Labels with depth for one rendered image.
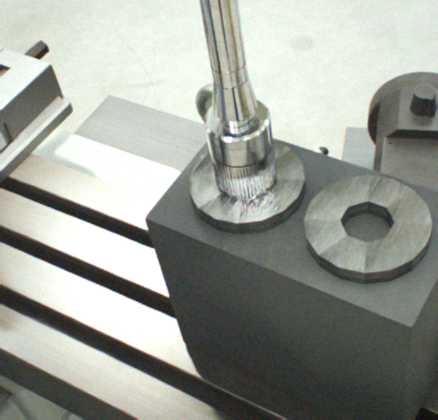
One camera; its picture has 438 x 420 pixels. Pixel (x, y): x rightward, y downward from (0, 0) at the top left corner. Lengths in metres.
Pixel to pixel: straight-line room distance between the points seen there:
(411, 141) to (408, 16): 1.29
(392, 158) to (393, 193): 0.76
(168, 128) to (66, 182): 0.36
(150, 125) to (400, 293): 0.78
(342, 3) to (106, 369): 2.08
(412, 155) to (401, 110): 0.09
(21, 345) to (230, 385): 0.21
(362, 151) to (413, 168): 0.31
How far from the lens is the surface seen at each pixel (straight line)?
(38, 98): 0.98
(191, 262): 0.62
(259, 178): 0.58
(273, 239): 0.58
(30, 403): 0.90
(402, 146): 1.36
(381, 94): 1.50
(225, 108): 0.54
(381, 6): 2.68
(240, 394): 0.73
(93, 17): 2.83
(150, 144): 1.23
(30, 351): 0.80
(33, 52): 1.04
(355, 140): 1.64
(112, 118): 1.30
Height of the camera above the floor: 1.56
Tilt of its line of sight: 48 degrees down
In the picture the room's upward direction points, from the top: 11 degrees counter-clockwise
